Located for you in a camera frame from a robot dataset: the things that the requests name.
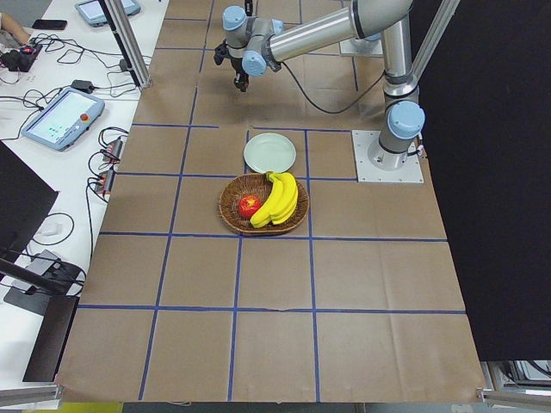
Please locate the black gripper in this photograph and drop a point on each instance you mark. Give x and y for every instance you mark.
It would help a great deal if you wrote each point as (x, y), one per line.
(237, 64)

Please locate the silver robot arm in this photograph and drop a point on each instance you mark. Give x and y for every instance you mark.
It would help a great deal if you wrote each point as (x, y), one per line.
(254, 44)

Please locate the light green plate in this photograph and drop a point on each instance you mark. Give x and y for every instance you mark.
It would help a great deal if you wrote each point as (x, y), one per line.
(269, 152)

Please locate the red apple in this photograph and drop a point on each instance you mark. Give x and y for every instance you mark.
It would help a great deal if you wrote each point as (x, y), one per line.
(249, 205)

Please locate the yellow banana bunch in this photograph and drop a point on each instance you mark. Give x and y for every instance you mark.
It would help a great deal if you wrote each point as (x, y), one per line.
(281, 202)

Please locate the black power adapter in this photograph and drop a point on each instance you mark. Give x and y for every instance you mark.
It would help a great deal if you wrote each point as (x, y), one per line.
(83, 85)

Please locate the near blue teach pendant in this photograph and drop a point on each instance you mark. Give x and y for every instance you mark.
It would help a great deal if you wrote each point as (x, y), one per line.
(64, 119)

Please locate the black smartphone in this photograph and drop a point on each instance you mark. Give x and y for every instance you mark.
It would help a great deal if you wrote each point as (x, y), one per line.
(50, 24)

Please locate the black backdrop panel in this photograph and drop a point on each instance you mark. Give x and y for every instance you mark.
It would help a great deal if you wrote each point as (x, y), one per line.
(486, 94)

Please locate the black monitor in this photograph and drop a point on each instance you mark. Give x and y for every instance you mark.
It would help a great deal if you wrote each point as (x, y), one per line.
(41, 288)

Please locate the aluminium frame post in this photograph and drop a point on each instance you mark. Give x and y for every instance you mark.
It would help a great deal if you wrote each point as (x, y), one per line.
(121, 29)

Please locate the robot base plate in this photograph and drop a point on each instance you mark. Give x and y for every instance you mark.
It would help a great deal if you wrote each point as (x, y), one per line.
(361, 47)
(375, 165)

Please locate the orange cable connector box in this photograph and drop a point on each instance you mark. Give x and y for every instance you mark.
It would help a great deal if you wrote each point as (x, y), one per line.
(112, 152)

